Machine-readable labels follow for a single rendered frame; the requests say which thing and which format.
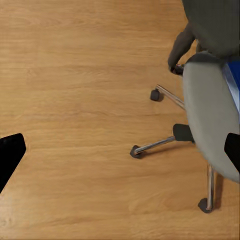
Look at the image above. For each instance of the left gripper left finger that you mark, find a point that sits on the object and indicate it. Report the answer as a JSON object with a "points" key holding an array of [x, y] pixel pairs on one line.
{"points": [[12, 150]]}

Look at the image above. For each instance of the swivel chair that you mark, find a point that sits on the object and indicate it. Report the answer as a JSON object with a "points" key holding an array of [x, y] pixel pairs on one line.
{"points": [[207, 100]]}

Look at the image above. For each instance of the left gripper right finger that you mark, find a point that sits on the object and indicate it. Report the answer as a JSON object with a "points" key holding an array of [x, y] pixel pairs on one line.
{"points": [[232, 148]]}

